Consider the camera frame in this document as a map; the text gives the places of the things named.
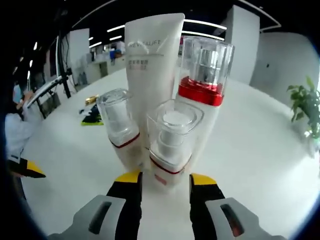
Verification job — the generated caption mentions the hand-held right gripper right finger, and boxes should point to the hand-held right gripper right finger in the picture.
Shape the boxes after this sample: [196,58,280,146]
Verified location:
[188,173,288,240]

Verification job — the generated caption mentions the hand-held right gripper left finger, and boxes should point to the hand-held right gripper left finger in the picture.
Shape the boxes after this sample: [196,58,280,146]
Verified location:
[47,171,144,240]

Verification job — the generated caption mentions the small white skincare pump bottle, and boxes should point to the small white skincare pump bottle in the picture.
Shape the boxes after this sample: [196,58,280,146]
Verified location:
[146,98,205,193]
[96,88,145,175]

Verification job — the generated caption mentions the tall red collared skincare bottle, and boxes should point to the tall red collared skincare bottle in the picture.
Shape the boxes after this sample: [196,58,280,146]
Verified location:
[172,35,236,173]

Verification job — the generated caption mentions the white skincare tube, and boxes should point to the white skincare tube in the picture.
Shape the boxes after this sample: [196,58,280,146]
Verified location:
[124,12,186,171]

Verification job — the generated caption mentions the dark grey box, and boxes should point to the dark grey box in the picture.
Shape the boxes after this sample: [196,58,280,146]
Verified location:
[39,94,62,119]

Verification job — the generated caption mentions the green and black sachet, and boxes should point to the green and black sachet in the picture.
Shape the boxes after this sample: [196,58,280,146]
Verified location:
[79,103,105,127]

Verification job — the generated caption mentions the black laptop stand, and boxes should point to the black laptop stand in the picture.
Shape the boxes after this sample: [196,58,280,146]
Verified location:
[56,67,73,100]

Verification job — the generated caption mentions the potted green plant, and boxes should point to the potted green plant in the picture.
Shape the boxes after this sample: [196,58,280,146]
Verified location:
[286,76,320,158]

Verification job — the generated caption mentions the long ceiling strip light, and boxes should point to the long ceiling strip light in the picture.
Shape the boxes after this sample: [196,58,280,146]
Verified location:
[181,31,213,38]
[182,18,227,30]

